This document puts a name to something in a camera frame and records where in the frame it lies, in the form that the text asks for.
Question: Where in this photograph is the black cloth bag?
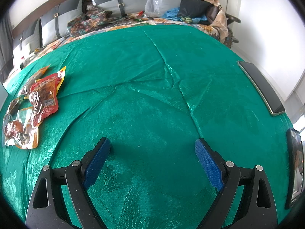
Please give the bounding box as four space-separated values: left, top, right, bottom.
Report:
177 0 214 19

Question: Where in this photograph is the orange clear snack bag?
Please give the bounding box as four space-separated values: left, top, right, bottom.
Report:
2 95 39 149

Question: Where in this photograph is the orange walnut snack bag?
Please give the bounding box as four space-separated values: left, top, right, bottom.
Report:
17 66 49 101

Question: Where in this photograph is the red yellow snack bag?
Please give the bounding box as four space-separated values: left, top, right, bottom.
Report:
28 66 66 127

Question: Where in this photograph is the floral sofa cover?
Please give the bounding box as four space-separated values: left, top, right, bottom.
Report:
4 16 239 82

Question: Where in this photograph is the green satin tablecloth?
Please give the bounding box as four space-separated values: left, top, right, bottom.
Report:
1 25 292 228

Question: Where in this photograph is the blue plastic bag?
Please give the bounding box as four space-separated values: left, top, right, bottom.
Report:
162 7 208 25

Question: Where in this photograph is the black smartphone far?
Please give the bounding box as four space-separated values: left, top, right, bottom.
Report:
237 61 285 116

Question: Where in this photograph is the beige patterned blanket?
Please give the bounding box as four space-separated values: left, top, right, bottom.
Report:
199 0 229 44

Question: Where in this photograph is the floral pillow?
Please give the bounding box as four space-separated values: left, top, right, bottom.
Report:
67 5 113 37

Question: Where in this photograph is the grey cushion left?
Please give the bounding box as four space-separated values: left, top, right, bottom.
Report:
40 0 83 46

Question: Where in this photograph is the clear plastic bag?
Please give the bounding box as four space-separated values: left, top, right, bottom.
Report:
144 0 163 18

